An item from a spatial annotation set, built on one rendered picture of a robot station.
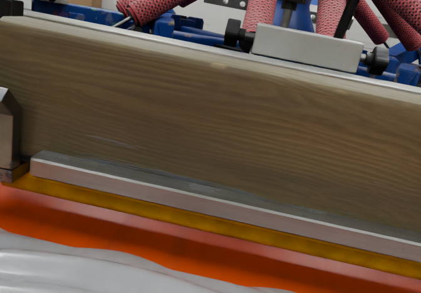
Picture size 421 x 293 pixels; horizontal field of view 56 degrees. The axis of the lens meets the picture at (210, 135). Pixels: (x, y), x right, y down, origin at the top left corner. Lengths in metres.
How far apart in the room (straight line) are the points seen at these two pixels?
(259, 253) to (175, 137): 0.09
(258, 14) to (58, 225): 0.52
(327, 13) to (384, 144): 0.53
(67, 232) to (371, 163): 0.16
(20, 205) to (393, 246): 0.20
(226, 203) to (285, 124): 0.05
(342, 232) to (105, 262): 0.11
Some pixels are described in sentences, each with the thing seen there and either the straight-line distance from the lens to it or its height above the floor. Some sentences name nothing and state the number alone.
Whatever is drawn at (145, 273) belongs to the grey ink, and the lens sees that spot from 0.19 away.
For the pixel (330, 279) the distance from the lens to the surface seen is 0.24.
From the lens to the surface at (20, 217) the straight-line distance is 0.25.
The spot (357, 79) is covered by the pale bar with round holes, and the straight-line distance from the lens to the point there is 0.44.
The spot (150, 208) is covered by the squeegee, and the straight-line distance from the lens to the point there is 0.23.
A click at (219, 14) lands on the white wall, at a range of 4.35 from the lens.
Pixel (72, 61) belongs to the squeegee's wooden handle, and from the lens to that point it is 0.21.
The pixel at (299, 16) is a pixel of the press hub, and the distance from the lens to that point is 1.00.
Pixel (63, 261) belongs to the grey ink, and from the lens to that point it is 0.20.
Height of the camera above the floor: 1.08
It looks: 18 degrees down
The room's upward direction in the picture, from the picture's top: 11 degrees clockwise
